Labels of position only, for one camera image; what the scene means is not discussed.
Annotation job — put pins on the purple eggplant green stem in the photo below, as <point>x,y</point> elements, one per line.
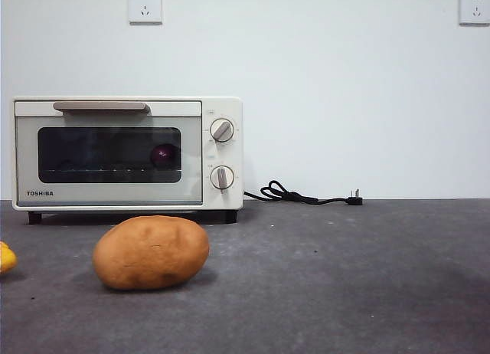
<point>164,156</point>

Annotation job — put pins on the white beige oven knob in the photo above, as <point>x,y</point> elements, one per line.
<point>221,177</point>
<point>222,130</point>

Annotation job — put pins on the white Toshiba toaster oven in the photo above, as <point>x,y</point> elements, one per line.
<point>224,200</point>

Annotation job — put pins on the brown potato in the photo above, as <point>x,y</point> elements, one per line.
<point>150,254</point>

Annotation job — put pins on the yellow fruit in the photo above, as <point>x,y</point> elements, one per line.
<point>5,258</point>

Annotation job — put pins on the white wall socket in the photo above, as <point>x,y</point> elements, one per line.
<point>145,7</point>
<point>474,7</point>

